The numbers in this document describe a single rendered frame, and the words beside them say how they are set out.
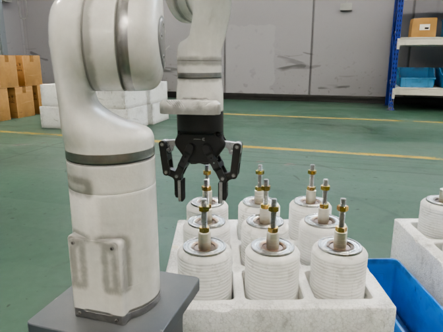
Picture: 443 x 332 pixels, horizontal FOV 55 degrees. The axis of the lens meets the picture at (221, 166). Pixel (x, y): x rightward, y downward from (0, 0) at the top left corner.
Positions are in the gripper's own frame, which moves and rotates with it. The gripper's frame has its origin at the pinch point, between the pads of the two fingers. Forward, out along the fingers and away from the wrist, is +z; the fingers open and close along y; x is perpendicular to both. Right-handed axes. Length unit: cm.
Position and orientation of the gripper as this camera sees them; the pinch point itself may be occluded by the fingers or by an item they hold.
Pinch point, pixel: (201, 193)
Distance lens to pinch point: 71.5
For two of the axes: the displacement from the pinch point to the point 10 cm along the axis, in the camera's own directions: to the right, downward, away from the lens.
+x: -1.9, 2.3, -9.5
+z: 0.0, 9.7, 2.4
